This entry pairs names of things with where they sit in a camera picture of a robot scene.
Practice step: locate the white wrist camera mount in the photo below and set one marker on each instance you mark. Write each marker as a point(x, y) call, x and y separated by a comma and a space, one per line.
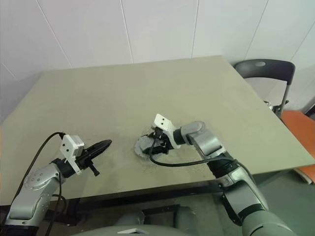
point(163, 121)
point(69, 147)

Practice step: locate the orange chair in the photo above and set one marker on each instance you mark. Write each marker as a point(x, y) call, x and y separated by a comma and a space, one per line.
point(300, 127)

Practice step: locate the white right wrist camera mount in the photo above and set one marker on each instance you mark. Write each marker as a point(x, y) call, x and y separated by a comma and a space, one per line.
point(163, 121)

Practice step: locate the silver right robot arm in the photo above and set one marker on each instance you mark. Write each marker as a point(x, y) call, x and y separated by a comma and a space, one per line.
point(209, 145)

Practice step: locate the small grey object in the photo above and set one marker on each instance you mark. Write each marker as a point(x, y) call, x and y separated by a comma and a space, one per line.
point(143, 143)

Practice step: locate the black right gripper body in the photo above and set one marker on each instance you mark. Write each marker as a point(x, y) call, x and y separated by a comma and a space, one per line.
point(162, 142)

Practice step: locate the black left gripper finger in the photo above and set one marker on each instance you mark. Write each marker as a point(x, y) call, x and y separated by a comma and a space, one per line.
point(99, 151)
point(99, 144)

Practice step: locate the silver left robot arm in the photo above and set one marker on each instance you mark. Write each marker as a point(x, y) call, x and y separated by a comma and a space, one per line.
point(32, 186)

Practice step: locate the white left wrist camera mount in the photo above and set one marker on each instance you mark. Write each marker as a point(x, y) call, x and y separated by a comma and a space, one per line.
point(69, 147)

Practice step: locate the black plastic chair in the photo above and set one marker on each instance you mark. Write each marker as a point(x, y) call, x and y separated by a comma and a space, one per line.
point(268, 70)

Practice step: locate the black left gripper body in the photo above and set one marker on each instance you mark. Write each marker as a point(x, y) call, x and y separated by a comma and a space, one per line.
point(87, 161)

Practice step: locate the grey rounded shape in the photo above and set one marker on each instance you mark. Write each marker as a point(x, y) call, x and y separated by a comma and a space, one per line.
point(130, 217)

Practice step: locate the black table frame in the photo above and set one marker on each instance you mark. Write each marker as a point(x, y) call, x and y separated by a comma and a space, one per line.
point(123, 195)

